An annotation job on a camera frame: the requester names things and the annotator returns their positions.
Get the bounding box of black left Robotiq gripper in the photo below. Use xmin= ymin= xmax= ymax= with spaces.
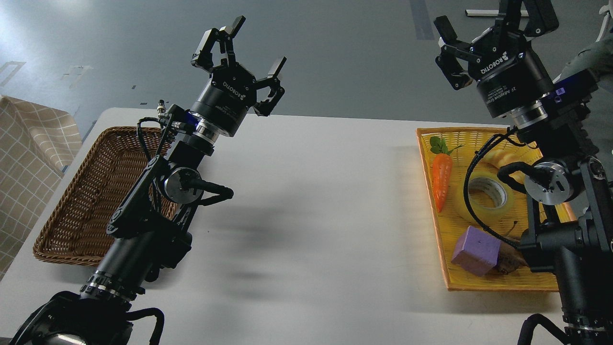
xmin=191 ymin=15 xmax=287 ymax=138

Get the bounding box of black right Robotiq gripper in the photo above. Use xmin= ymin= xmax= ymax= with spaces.
xmin=433 ymin=0 xmax=560 ymax=118

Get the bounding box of yellow tape roll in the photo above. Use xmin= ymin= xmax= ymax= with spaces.
xmin=451 ymin=171 xmax=515 ymax=226

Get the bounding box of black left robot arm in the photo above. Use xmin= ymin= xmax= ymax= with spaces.
xmin=10 ymin=16 xmax=286 ymax=345

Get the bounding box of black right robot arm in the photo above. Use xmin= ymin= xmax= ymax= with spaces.
xmin=434 ymin=0 xmax=613 ymax=345

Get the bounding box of white metal stand base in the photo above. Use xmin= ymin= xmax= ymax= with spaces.
xmin=465 ymin=9 xmax=500 ymax=18

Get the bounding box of person in grey clothes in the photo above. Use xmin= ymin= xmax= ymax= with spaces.
xmin=556 ymin=0 xmax=613 ymax=159

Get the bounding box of toy bread twist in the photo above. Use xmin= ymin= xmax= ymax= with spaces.
xmin=481 ymin=149 xmax=525 ymax=185

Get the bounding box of orange toy carrot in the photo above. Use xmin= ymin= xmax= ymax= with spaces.
xmin=429 ymin=136 xmax=464 ymax=213

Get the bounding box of yellow plastic basket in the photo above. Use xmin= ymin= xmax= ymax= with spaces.
xmin=416 ymin=127 xmax=558 ymax=292

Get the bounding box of beige checkered cloth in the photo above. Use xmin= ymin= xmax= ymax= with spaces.
xmin=0 ymin=95 xmax=82 ymax=276

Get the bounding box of purple foam block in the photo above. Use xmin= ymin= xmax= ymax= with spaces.
xmin=451 ymin=226 xmax=500 ymax=276

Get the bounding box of brown wicker basket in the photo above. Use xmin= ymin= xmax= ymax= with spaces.
xmin=33 ymin=126 xmax=148 ymax=266

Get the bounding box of brown toy snail figure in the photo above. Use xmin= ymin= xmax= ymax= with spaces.
xmin=489 ymin=241 xmax=528 ymax=275

